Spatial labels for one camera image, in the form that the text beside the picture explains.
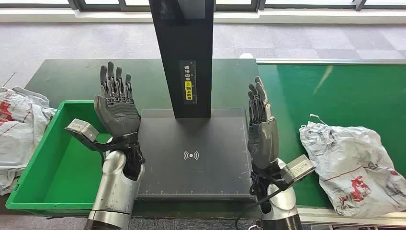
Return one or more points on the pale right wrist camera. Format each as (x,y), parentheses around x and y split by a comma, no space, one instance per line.
(296,168)

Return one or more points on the dark green table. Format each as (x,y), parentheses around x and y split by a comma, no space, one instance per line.
(79,79)

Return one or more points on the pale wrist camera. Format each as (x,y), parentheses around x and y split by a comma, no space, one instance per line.
(296,168)
(83,128)

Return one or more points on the white red-printed bag pile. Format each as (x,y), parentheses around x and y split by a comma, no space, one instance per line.
(22,133)

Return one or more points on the black yellow label sticker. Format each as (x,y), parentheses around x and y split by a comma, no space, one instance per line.
(188,82)

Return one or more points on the black inbound scanner machine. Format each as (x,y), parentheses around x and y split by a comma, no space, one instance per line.
(190,136)

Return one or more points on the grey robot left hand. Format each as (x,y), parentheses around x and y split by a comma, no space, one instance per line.
(115,114)

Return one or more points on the white parcel bag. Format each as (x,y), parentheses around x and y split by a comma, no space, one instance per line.
(349,165)

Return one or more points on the green plastic crate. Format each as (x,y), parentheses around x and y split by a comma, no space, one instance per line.
(60,171)

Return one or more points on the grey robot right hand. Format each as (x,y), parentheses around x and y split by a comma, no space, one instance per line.
(262,139)

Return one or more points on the thin dark rod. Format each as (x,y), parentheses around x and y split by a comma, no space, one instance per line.
(8,79)

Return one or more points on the white round knob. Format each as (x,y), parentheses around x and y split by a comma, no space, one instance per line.
(246,56)

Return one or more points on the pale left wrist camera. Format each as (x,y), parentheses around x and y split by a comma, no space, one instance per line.
(83,128)

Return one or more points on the green conveyor belt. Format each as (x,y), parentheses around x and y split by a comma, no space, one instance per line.
(333,95)

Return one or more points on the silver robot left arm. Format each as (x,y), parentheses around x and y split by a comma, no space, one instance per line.
(117,187)

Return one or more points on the dark window frame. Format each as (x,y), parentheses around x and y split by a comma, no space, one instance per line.
(79,6)

